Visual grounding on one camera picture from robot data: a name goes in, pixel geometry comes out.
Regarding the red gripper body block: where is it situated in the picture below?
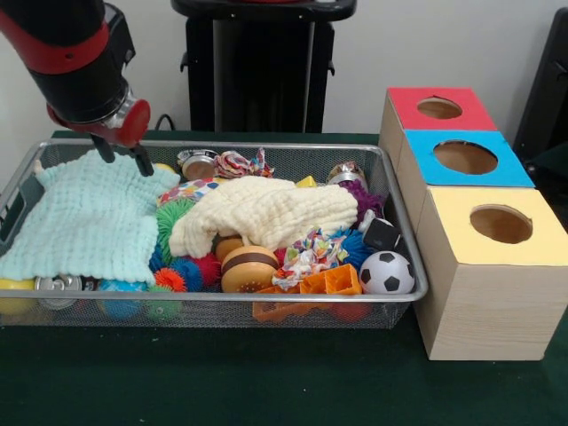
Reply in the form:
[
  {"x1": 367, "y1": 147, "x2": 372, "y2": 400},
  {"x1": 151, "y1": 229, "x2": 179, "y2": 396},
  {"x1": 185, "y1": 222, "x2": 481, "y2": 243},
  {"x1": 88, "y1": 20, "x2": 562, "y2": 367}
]
[{"x1": 46, "y1": 96, "x2": 153, "y2": 149}]

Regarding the toy burger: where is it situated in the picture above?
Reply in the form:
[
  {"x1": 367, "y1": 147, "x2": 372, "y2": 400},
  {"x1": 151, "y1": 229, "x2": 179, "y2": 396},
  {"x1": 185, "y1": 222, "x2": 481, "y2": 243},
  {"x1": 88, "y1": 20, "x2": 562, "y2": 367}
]
[{"x1": 220, "y1": 245, "x2": 280, "y2": 294}]

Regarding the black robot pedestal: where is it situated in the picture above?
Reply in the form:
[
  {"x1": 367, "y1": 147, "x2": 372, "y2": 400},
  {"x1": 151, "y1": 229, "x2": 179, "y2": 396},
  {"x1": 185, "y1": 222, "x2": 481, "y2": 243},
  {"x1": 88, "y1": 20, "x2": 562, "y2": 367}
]
[{"x1": 171, "y1": 0, "x2": 358, "y2": 134}]

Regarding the black and white soccer ball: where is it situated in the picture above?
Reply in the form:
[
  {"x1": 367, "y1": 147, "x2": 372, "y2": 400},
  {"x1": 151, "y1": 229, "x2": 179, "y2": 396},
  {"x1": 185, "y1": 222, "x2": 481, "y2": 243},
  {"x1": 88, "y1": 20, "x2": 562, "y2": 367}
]
[{"x1": 359, "y1": 251, "x2": 415, "y2": 296}]

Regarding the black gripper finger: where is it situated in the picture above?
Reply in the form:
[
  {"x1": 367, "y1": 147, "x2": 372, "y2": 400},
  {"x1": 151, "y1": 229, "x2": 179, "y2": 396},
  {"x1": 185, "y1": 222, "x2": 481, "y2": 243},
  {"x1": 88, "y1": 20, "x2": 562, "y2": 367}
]
[
  {"x1": 127, "y1": 144, "x2": 155, "y2": 178},
  {"x1": 91, "y1": 137, "x2": 117, "y2": 166}
]

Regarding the dark green table cloth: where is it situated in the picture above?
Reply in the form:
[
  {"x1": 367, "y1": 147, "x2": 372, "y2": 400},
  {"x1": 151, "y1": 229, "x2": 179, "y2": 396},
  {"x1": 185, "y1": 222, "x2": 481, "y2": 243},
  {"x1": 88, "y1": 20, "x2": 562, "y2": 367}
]
[{"x1": 0, "y1": 130, "x2": 568, "y2": 426}]

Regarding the black cube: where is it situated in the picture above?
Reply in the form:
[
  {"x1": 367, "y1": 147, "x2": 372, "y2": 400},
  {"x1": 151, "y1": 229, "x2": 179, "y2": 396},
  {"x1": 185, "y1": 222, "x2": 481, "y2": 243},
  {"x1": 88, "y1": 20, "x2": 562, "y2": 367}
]
[{"x1": 360, "y1": 211, "x2": 402, "y2": 252}]

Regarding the wooden box with three holes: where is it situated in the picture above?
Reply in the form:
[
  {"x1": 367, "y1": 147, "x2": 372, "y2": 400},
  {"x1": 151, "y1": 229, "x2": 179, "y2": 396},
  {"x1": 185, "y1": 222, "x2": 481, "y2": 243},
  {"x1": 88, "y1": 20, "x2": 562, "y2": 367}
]
[{"x1": 379, "y1": 86, "x2": 568, "y2": 362}]

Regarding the cream yellow cloth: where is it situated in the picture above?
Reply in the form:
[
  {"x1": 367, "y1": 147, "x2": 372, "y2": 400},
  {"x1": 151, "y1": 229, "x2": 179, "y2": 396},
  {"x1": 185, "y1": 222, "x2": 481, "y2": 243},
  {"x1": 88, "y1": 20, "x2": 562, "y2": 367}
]
[{"x1": 169, "y1": 176, "x2": 360, "y2": 260}]

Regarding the green spiky ball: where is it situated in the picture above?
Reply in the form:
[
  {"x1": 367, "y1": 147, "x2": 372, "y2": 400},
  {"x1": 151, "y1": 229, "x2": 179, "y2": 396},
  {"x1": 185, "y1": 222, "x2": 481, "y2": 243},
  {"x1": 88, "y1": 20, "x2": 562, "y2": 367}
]
[{"x1": 155, "y1": 197, "x2": 198, "y2": 265}]

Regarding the orange plastic toy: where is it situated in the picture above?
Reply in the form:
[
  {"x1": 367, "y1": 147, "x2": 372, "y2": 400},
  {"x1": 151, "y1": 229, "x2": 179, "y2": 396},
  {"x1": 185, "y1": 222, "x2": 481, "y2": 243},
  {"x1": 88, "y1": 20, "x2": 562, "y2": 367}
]
[{"x1": 253, "y1": 264, "x2": 363, "y2": 322}]

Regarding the flat colourful dotted packet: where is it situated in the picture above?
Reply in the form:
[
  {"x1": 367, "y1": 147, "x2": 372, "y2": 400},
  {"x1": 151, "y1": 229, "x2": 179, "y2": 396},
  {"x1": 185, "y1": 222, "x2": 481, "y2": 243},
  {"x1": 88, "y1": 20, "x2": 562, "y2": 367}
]
[{"x1": 158, "y1": 177, "x2": 225, "y2": 208}]

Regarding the colourful dotted cloth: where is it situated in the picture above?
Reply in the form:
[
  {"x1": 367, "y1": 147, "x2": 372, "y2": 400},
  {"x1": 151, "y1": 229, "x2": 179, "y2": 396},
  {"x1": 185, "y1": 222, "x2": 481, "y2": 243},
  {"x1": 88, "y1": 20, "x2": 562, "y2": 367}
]
[{"x1": 213, "y1": 147, "x2": 274, "y2": 179}]

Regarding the clear shallow bin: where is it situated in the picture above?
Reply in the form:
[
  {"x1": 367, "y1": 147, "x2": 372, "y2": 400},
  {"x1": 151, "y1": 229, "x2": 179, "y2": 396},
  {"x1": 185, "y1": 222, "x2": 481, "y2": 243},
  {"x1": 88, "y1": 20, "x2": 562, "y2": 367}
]
[{"x1": 0, "y1": 139, "x2": 430, "y2": 329}]

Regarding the black stand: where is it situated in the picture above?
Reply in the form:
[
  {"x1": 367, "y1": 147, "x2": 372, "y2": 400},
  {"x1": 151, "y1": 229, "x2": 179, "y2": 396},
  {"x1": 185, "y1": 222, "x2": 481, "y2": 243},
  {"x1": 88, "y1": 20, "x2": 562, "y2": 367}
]
[{"x1": 513, "y1": 7, "x2": 568, "y2": 178}]

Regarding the mint green cloth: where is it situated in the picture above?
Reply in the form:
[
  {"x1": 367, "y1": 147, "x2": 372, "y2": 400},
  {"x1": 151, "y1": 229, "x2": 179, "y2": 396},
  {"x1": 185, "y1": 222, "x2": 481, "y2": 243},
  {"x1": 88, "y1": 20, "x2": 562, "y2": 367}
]
[{"x1": 0, "y1": 149, "x2": 183, "y2": 285}]

